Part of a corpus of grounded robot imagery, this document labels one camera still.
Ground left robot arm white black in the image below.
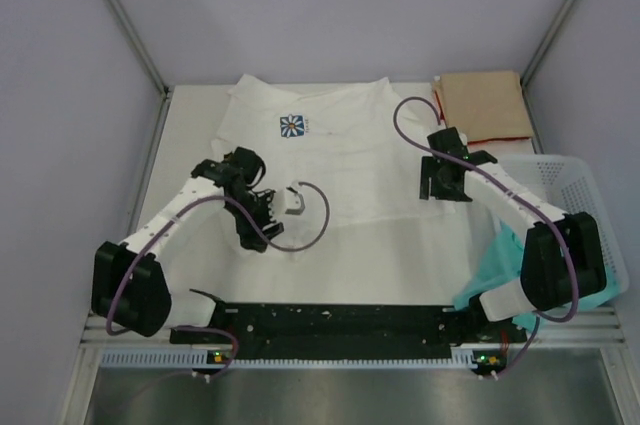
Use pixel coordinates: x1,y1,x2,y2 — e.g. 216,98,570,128
91,147,284,342

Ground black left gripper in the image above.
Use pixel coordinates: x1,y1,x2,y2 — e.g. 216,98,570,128
226,189,283,252

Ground white plastic basket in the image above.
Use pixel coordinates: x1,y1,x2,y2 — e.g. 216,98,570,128
499,154,629,311

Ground perforated white cable duct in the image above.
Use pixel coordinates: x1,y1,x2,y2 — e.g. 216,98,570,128
100,349,477,370

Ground teal t shirt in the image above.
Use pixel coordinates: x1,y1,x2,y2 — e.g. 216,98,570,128
453,222,621,311

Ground folded red t shirt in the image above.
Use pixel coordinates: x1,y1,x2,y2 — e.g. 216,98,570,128
432,89,533,145

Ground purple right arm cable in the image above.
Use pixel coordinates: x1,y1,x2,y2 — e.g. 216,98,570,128
393,96,584,380

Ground white printed t shirt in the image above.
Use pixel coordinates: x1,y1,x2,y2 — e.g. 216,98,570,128
211,75,455,263

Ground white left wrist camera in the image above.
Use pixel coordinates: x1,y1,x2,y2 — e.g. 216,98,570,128
282,181,306,216

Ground aluminium frame post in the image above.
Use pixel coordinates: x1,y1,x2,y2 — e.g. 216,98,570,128
74,0,172,99
519,0,612,89

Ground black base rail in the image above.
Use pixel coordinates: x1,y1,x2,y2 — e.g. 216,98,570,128
169,300,529,360

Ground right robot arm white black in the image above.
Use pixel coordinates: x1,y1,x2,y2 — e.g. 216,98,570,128
421,127,607,341

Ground aluminium front frame rail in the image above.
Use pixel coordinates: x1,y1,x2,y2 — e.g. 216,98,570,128
81,306,626,348

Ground right aluminium frame post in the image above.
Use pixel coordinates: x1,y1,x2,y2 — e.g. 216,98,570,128
519,0,612,89

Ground left aluminium frame post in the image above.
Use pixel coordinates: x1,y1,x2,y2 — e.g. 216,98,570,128
74,0,172,99

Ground folded tan t shirt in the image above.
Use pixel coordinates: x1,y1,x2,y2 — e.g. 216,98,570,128
432,70,534,143

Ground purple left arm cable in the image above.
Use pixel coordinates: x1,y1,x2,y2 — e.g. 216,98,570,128
105,180,331,380

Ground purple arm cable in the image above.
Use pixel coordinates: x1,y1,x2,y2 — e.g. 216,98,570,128
105,180,331,380
393,96,584,380

